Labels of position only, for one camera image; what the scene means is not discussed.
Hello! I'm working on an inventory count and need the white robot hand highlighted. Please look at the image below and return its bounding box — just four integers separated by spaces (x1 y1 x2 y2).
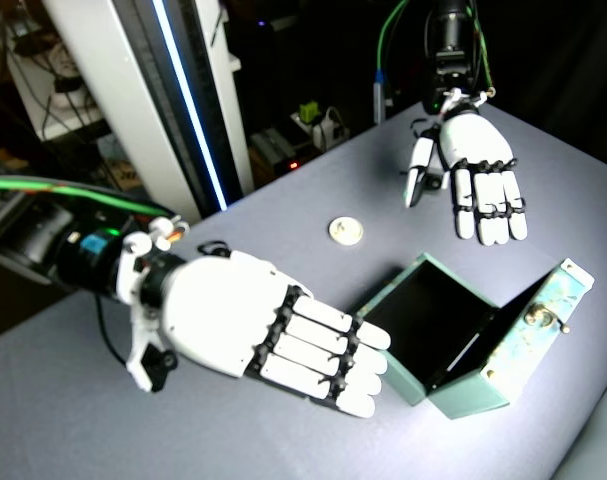
403 109 529 247
163 248 392 418

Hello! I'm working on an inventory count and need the teal floral jewelry box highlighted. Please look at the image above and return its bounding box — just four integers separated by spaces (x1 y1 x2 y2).
355 252 597 421

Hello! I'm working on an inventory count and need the grey table cloth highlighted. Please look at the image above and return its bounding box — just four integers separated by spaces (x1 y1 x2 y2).
0 97 607 480

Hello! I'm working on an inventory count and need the white power strip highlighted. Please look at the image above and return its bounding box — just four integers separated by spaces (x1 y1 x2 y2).
290 102 352 151

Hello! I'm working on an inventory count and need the small round cream disc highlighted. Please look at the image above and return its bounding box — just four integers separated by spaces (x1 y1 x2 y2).
327 215 365 247

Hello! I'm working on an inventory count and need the black device with red light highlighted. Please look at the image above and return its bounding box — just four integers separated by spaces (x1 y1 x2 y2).
247 127 314 184

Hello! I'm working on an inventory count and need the white column with blue light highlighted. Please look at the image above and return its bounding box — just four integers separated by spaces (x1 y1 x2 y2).
42 0 257 224

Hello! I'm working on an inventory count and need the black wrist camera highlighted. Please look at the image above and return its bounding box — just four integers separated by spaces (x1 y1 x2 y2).
422 167 450 191

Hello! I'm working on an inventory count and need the thin green cable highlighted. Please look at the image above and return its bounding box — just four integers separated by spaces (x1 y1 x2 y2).
470 0 498 99

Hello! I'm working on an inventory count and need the green cable with grey plug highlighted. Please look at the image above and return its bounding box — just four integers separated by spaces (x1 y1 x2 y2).
371 0 417 126

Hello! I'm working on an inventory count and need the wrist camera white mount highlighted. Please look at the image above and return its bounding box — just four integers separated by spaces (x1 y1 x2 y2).
125 309 180 394

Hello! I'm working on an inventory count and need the green cable on arm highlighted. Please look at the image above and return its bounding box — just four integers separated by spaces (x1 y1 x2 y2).
0 177 179 221

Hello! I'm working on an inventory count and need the white shelf with cables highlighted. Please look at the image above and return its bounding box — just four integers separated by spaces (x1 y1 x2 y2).
2 0 114 144

